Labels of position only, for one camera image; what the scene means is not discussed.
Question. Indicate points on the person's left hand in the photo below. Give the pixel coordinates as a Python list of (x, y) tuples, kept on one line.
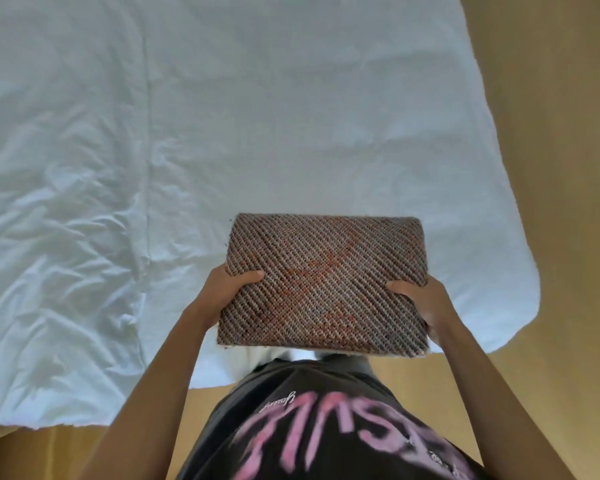
[(219, 294)]

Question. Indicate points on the person's right hand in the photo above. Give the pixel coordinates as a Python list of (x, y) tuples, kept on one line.
[(432, 299)]

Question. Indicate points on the person's left thumb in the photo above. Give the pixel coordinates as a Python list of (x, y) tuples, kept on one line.
[(247, 280)]

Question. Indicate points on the person's right thumb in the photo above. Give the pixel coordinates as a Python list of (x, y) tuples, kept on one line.
[(404, 287)]

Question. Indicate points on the brown woven cloth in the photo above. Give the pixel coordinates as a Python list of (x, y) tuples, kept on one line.
[(325, 284)]

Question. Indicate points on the person's right forearm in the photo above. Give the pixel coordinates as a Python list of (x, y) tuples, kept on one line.
[(497, 404)]

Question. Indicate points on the person's left forearm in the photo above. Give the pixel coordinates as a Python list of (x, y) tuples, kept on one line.
[(142, 399)]

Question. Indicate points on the grey trousers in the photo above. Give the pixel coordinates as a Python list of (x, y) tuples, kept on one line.
[(325, 358)]

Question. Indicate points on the white bed sheet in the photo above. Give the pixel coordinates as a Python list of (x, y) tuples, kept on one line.
[(230, 169)]

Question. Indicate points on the black shirt with pink print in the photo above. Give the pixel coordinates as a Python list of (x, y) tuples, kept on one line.
[(325, 424)]

